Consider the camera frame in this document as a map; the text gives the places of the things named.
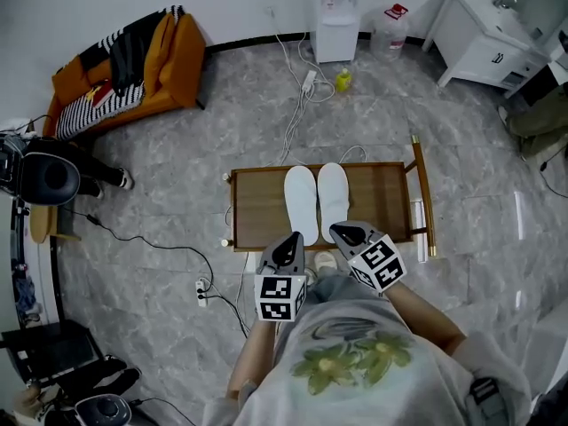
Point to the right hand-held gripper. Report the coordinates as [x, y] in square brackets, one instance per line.
[377, 264]

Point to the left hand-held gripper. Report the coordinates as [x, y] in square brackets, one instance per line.
[277, 293]

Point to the white slipper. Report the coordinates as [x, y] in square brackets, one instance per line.
[333, 193]
[302, 202]

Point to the person's left forearm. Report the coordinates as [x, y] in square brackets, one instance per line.
[250, 362]

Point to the person's right forearm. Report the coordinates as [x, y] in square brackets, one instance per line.
[426, 322]

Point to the person's cream shoe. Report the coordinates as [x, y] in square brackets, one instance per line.
[310, 275]
[326, 264]

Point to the wooden serving cart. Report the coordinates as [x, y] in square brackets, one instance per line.
[381, 202]

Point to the light blue jeans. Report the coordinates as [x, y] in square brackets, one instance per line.
[346, 289]

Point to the white power strip black plugs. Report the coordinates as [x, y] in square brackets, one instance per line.
[201, 293]

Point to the grey flower print shirt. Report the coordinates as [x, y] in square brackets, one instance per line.
[355, 397]

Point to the yellow green bottle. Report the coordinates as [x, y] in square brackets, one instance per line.
[343, 81]

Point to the white water dispenser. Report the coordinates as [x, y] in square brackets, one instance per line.
[335, 38]

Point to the clear water jug red cap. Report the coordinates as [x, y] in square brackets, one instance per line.
[389, 38]

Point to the orange sofa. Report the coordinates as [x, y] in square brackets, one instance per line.
[188, 60]

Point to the white cabinet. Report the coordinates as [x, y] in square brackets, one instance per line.
[475, 38]

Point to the orange cushion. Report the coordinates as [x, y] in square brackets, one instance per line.
[160, 56]
[98, 71]

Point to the wooden side table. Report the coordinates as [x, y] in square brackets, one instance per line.
[42, 224]

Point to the red yellow book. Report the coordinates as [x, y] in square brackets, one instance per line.
[101, 93]

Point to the black white striped blanket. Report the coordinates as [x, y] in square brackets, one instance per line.
[84, 113]

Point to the dark garment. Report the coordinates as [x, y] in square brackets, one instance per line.
[128, 60]

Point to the blue patterned cloth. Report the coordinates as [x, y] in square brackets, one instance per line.
[26, 295]

